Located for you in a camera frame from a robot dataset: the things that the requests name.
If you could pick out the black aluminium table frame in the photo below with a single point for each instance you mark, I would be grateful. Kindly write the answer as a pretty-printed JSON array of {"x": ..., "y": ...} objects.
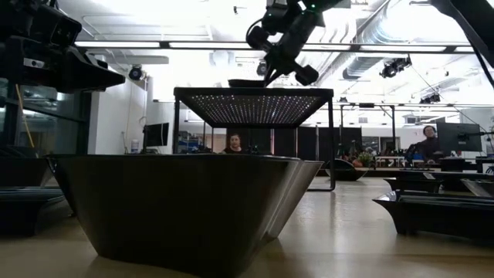
[{"x": 463, "y": 175}]

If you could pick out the black partition screen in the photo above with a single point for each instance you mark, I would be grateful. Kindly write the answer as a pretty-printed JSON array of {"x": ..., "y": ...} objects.
[{"x": 308, "y": 143}]

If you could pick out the silver ventilation duct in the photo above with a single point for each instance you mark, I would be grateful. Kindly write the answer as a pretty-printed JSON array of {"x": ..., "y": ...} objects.
[{"x": 359, "y": 66}]

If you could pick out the black computer monitor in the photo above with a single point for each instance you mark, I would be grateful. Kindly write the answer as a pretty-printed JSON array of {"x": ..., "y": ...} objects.
[
  {"x": 156, "y": 134},
  {"x": 459, "y": 137}
]

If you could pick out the white plastic jug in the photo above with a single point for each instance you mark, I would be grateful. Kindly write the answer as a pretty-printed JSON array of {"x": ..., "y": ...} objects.
[{"x": 134, "y": 146}]

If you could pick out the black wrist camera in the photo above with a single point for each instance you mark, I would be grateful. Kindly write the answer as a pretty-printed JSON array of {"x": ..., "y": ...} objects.
[
  {"x": 59, "y": 27},
  {"x": 279, "y": 15}
]

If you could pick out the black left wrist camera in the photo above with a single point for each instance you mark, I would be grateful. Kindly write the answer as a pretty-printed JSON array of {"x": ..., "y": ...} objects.
[{"x": 59, "y": 27}]

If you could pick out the black ceiling spot lamp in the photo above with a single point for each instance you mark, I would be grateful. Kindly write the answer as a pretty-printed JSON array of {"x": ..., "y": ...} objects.
[
  {"x": 135, "y": 73},
  {"x": 261, "y": 69}
]

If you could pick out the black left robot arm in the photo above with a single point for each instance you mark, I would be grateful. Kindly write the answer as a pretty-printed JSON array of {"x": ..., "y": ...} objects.
[{"x": 11, "y": 15}]

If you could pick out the black perforated metal rack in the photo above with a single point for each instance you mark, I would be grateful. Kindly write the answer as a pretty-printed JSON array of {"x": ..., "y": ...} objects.
[{"x": 254, "y": 92}]

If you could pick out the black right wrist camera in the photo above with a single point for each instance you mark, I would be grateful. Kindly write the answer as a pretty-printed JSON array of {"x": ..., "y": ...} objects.
[{"x": 279, "y": 15}]

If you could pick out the person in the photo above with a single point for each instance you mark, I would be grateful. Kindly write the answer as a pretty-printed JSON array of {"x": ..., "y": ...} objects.
[
  {"x": 427, "y": 144},
  {"x": 234, "y": 144}
]

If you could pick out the long linear ceiling light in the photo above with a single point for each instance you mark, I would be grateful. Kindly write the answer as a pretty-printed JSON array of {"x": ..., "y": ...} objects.
[{"x": 116, "y": 45}]

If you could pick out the small square black plate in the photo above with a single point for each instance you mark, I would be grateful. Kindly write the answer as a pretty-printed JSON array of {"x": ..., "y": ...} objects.
[
  {"x": 444, "y": 220},
  {"x": 23, "y": 212},
  {"x": 480, "y": 188},
  {"x": 413, "y": 186}
]

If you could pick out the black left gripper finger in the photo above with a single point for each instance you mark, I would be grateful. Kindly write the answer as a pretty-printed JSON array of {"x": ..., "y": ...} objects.
[
  {"x": 104, "y": 85},
  {"x": 98, "y": 71}
]

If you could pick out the black metal gantry frame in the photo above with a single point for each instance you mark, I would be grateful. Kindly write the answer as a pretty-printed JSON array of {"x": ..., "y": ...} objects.
[{"x": 393, "y": 127}]

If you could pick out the black track light cluster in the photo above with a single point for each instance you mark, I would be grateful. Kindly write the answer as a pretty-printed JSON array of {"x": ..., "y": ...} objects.
[
  {"x": 430, "y": 99},
  {"x": 394, "y": 66}
]

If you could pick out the small potted plant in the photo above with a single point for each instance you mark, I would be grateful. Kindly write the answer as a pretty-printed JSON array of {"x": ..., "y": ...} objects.
[{"x": 364, "y": 157}]

